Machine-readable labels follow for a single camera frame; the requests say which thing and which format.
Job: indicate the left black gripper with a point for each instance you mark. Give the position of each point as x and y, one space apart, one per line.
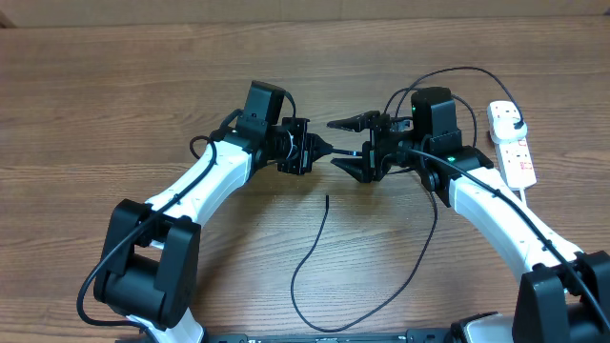
308 151

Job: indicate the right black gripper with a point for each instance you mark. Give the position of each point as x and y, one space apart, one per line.
372 169

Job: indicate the Samsung Galaxy smartphone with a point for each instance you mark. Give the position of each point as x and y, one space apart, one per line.
346 152

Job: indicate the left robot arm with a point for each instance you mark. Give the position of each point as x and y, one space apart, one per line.
147 270

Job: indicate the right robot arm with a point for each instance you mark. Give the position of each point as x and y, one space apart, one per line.
563 293

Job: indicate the white charger plug adapter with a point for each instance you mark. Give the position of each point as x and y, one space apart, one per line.
504 131

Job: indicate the white power strip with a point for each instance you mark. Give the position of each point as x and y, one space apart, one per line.
515 160

